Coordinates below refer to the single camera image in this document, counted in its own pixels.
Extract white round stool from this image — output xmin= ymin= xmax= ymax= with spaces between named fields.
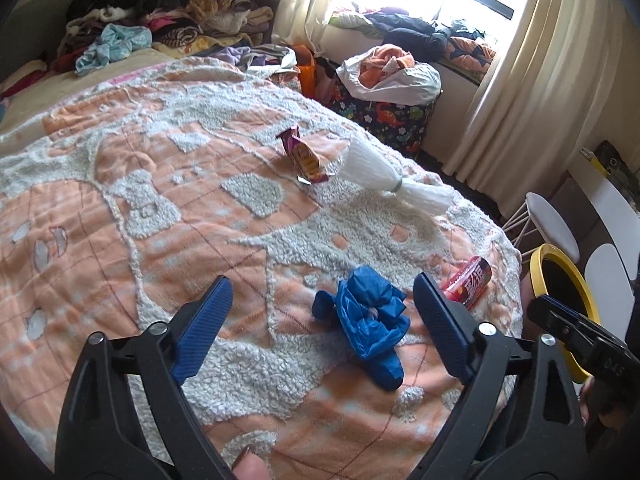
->
xmin=502 ymin=192 xmax=581 ymax=263

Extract white desk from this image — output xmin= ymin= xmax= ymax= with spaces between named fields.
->
xmin=567 ymin=152 xmax=640 ymax=261

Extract person's left hand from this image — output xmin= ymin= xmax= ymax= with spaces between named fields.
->
xmin=235 ymin=447 xmax=271 ymax=480

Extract pile of clothes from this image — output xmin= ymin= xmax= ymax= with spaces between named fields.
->
xmin=50 ymin=0 xmax=281 ymax=73

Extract narrow cream curtain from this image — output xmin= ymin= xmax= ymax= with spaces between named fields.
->
xmin=272 ymin=0 xmax=351 ymax=58

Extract white tied plastic bundle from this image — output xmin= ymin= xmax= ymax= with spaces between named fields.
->
xmin=342 ymin=136 xmax=455 ymax=217

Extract white bag with orange clothes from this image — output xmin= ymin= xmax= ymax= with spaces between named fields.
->
xmin=336 ymin=45 xmax=442 ymax=106

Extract blue plastic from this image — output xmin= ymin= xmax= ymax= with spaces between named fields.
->
xmin=311 ymin=266 xmax=407 ymax=392

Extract white bag with lilac clothes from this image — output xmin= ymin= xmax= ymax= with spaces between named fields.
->
xmin=210 ymin=46 xmax=298 ymax=73

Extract white chair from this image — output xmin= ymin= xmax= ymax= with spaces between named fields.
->
xmin=584 ymin=244 xmax=636 ymax=341

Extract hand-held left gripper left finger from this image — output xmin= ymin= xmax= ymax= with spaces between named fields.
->
xmin=55 ymin=275 xmax=236 ymax=480

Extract wide cream curtain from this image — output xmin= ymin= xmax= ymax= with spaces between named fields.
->
xmin=442 ymin=0 xmax=640 ymax=206

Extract clothes on windowsill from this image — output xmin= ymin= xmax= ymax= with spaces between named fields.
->
xmin=327 ymin=6 xmax=498 ymax=73

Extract yellow rimmed trash bin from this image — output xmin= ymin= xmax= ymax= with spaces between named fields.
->
xmin=529 ymin=244 xmax=601 ymax=385

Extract red snack wrapper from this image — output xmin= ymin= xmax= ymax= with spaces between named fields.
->
xmin=442 ymin=256 xmax=493 ymax=309

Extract orange white fluffy blanket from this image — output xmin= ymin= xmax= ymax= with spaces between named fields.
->
xmin=0 ymin=57 xmax=523 ymax=480

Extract dinosaur print storage bin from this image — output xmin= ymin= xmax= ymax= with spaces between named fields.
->
xmin=327 ymin=82 xmax=443 ymax=161

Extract purple snack wrapper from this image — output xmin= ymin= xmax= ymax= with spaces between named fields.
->
xmin=277 ymin=126 xmax=331 ymax=186

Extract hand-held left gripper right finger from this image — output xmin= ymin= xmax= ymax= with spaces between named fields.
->
xmin=412 ymin=272 xmax=586 ymax=480

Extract black bag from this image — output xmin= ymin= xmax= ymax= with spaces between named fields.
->
xmin=592 ymin=140 xmax=640 ymax=186

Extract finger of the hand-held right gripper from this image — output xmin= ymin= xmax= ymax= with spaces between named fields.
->
xmin=528 ymin=296 xmax=613 ymax=376

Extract light blue cloth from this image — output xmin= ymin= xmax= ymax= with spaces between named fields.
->
xmin=75 ymin=24 xmax=153 ymax=77

